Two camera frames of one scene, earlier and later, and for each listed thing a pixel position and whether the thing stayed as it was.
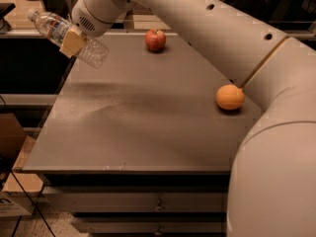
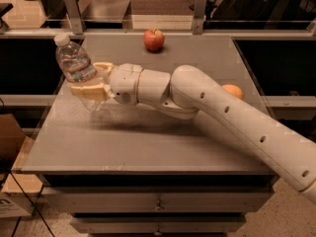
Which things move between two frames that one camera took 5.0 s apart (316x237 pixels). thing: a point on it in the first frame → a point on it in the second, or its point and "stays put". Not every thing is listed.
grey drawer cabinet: [139, 143] stays put
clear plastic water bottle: [51, 26] → [77, 65]
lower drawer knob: [158, 232] stays put
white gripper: [86, 21] → [124, 82]
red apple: [155, 39] stays put
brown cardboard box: [12, 136] stays put
